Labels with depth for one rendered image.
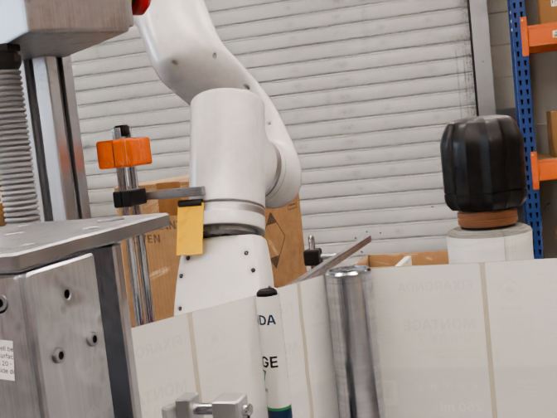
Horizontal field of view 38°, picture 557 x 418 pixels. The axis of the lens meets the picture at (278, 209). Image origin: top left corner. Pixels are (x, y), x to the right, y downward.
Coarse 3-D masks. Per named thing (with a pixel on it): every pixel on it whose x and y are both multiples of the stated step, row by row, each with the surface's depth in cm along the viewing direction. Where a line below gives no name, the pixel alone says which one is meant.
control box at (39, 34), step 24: (0, 0) 70; (24, 0) 66; (48, 0) 67; (72, 0) 68; (96, 0) 69; (120, 0) 70; (0, 24) 71; (24, 24) 66; (48, 24) 67; (72, 24) 68; (96, 24) 69; (120, 24) 70; (24, 48) 74; (48, 48) 76; (72, 48) 77
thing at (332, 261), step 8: (360, 240) 158; (368, 240) 161; (352, 248) 150; (360, 248) 155; (336, 256) 140; (344, 256) 144; (320, 264) 134; (328, 264) 135; (336, 264) 139; (312, 272) 127; (320, 272) 131; (296, 280) 121
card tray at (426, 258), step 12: (408, 252) 194; (420, 252) 193; (432, 252) 192; (444, 252) 191; (360, 264) 190; (372, 264) 197; (384, 264) 196; (396, 264) 195; (420, 264) 193; (432, 264) 192; (444, 264) 191
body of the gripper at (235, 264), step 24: (216, 240) 85; (240, 240) 84; (264, 240) 86; (192, 264) 85; (216, 264) 84; (240, 264) 83; (264, 264) 84; (192, 288) 84; (216, 288) 83; (240, 288) 82
